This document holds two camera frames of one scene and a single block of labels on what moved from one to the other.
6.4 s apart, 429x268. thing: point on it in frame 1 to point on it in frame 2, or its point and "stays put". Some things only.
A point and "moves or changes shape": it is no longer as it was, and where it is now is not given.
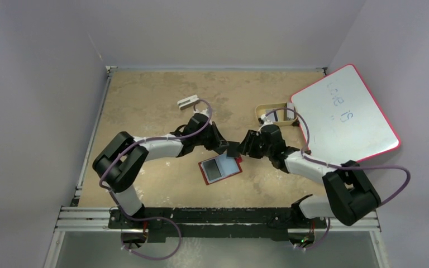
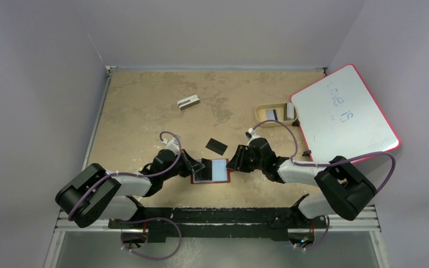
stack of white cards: x=290 y=113 stays put
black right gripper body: x=251 y=142 to x=242 y=158
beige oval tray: x=277 y=113 stays put
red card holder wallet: x=219 y=167 moves or changes shape
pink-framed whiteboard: x=345 y=123 stays put
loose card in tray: x=272 y=116 stays put
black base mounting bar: x=217 y=224 stays put
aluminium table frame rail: x=75 y=219 stays put
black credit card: x=211 y=169 moves or changes shape
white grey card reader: x=187 y=101 stays put
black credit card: x=233 y=149 to x=206 y=171
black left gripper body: x=209 y=139 to x=182 y=168
